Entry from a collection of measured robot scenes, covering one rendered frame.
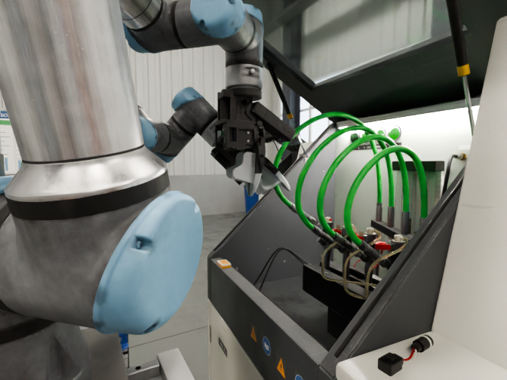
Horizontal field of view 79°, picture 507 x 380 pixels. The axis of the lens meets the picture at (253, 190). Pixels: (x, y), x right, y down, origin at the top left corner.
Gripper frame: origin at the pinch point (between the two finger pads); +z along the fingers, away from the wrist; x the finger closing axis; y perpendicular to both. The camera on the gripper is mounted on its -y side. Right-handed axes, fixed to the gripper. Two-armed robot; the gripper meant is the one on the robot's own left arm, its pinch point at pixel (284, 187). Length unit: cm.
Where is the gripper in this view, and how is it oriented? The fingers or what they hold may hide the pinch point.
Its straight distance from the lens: 80.4
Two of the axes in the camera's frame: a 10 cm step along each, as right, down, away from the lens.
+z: 7.1, 7.0, 0.6
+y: -6.7, 7.0, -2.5
